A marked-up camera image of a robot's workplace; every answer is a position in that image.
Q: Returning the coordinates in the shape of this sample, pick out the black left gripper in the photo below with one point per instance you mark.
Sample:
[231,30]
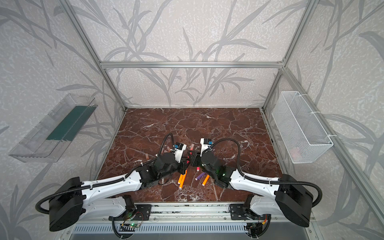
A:
[184,163]

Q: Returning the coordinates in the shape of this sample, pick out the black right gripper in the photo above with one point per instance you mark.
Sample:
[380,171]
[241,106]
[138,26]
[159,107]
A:
[196,160]

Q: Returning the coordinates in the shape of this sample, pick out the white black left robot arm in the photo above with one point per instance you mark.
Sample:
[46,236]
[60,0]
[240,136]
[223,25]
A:
[76,200]

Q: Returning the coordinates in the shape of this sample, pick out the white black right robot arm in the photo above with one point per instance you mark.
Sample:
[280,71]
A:
[272,196]

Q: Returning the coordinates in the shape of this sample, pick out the orange pen upper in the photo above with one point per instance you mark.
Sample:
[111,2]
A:
[180,179]

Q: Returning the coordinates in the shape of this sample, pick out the orange pen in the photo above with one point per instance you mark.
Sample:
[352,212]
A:
[183,180]
[205,180]
[180,179]

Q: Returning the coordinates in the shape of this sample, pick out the orange pen right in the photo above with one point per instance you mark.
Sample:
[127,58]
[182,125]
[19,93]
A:
[205,180]

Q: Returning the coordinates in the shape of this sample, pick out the orange pen lower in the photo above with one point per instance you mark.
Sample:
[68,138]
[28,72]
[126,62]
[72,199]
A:
[183,180]

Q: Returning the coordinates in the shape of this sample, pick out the purple marker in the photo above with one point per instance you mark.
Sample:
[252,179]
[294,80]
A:
[200,176]

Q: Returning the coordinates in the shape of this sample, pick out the horizontal aluminium crossbar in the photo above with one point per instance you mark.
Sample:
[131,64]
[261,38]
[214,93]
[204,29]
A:
[241,65]

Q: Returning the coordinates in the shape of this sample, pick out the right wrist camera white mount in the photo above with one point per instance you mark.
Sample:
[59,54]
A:
[205,144]

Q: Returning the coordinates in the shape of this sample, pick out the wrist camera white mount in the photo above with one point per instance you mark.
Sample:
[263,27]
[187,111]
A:
[205,144]
[178,151]

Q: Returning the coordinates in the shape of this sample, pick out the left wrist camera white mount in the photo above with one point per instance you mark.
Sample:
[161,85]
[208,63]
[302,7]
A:
[178,151]

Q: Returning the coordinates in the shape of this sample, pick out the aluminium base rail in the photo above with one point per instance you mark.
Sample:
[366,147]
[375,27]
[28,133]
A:
[179,212]

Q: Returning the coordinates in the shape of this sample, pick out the white wire mesh basket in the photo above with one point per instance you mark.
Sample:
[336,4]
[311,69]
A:
[303,135]

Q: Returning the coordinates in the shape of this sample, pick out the clear plastic wall tray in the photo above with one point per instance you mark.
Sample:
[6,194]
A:
[49,139]

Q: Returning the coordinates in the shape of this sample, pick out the aluminium frame post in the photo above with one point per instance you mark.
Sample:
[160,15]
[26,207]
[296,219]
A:
[69,11]

